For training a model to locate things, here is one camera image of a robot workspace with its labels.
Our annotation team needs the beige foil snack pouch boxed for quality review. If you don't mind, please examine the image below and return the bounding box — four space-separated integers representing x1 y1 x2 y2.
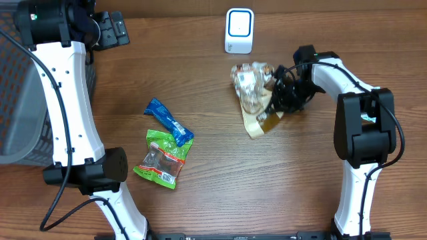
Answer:
230 61 284 139

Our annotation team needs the mint green snack packet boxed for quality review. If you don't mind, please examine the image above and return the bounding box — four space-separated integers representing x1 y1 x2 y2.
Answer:
361 113 376 124

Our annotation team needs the white barcode scanner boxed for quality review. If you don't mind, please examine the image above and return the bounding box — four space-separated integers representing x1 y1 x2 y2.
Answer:
224 8 254 54

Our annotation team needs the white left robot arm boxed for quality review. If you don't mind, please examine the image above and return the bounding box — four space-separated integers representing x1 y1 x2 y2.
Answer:
14 1 149 239

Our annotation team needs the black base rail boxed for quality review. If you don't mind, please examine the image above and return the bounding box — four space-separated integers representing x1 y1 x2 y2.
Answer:
94 231 392 240

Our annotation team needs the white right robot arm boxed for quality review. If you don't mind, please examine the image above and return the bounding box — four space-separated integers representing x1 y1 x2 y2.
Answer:
266 45 405 239

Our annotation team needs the blue snack bar wrapper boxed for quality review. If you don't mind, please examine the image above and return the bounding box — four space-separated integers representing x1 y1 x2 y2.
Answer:
144 98 194 147

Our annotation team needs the grey plastic mesh basket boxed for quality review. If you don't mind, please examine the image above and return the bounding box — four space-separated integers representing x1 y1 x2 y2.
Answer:
1 1 95 166

